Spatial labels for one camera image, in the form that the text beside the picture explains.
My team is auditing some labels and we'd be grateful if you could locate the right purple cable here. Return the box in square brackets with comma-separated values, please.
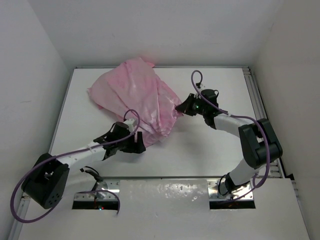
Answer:
[191, 70, 272, 201]

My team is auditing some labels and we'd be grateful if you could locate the metal base plate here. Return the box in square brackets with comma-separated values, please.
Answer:
[74, 181, 120, 201]
[207, 180, 256, 201]

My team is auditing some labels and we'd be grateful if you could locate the pink pillowcase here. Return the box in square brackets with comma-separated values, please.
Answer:
[87, 57, 182, 147]

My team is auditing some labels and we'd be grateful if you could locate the aluminium table frame rail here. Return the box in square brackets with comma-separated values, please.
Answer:
[242, 67, 295, 183]

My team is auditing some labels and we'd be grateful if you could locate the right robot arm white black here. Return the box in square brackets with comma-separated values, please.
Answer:
[175, 88, 283, 196]

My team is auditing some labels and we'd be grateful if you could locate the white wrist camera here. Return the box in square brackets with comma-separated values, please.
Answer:
[195, 82, 206, 93]
[123, 118, 138, 132]

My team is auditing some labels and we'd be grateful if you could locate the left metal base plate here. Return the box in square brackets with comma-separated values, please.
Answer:
[74, 181, 120, 201]

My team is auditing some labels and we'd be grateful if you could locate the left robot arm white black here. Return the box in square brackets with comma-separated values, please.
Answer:
[21, 118, 146, 209]

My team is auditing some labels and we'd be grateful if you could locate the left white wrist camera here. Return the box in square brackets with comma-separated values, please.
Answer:
[123, 118, 138, 132]

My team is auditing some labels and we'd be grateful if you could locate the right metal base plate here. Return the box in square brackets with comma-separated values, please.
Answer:
[207, 180, 256, 201]

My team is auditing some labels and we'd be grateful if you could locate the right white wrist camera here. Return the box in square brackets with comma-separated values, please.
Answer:
[195, 82, 206, 93]

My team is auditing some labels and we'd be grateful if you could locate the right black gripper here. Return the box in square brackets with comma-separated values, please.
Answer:
[176, 93, 207, 117]

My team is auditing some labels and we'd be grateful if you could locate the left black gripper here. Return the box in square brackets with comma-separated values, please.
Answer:
[116, 130, 145, 153]

